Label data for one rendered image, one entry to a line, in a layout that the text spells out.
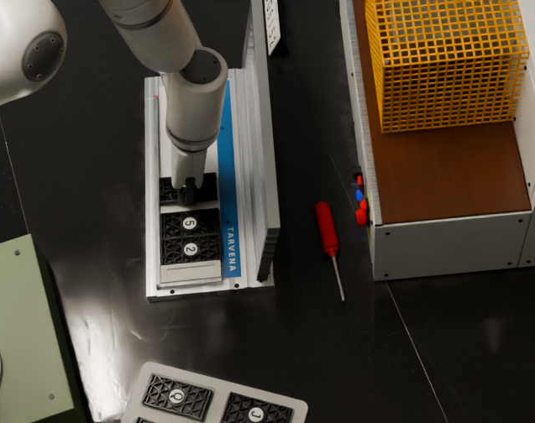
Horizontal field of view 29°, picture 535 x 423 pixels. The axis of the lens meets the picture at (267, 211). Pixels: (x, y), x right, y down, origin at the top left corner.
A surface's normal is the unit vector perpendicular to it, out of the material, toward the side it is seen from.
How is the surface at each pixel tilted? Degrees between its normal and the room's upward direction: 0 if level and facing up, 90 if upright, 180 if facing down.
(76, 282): 0
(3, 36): 32
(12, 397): 0
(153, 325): 0
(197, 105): 89
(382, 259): 90
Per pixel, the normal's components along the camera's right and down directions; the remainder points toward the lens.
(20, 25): 0.27, -0.07
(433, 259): 0.07, 0.87
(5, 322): -0.08, -0.49
